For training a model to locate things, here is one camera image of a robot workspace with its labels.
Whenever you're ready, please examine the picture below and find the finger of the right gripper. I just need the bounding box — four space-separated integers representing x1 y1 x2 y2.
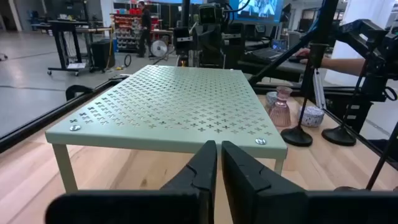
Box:
222 23 246 68
173 26 192 57

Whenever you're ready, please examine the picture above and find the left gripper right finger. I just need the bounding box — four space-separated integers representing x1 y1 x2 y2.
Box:
221 140 398 224

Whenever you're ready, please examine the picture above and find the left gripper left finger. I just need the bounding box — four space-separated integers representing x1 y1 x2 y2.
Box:
45 139 218 224

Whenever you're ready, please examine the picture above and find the dark saucer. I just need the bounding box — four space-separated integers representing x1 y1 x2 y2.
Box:
265 91 278 113

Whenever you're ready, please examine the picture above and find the pink ribbed glass candle holder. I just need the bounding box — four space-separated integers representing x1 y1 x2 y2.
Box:
269 86 293 128

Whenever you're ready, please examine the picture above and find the person's forearm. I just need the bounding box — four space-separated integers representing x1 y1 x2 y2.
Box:
320 57 367 78

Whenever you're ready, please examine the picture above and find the white floor fan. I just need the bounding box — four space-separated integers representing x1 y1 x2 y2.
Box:
150 39 169 58

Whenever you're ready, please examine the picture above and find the open black laptop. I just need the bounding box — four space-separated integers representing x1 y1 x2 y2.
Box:
248 39 289 62

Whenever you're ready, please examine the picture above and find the person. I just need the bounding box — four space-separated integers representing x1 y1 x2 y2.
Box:
136 0 153 58

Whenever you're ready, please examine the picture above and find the black side desk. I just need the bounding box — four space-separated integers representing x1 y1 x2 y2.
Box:
238 57 308 83

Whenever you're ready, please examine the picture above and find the red parts bin rack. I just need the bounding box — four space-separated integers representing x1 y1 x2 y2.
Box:
113 12 142 53

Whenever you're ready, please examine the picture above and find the green perforated metal shelf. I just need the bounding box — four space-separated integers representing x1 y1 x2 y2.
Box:
45 64 289 194

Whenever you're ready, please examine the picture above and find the person's hand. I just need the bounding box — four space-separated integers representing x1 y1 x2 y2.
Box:
294 47 312 65

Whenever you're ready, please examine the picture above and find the black bin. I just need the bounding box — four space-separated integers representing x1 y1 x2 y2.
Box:
91 39 116 71

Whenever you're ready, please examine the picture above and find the silver aluminium bar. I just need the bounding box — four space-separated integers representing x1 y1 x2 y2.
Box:
312 70 327 110

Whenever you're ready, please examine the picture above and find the black rolling desk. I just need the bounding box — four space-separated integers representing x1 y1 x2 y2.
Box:
46 20 113 77

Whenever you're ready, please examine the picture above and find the black equipment box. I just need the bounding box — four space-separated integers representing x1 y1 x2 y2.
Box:
323 93 374 133

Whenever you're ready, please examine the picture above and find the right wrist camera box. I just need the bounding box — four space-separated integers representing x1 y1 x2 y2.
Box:
198 2 223 25

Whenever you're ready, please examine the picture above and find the large wall display screen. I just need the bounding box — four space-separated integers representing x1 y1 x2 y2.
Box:
229 0 284 25

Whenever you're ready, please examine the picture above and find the black frame clamp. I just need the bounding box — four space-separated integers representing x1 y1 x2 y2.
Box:
65 84 94 102

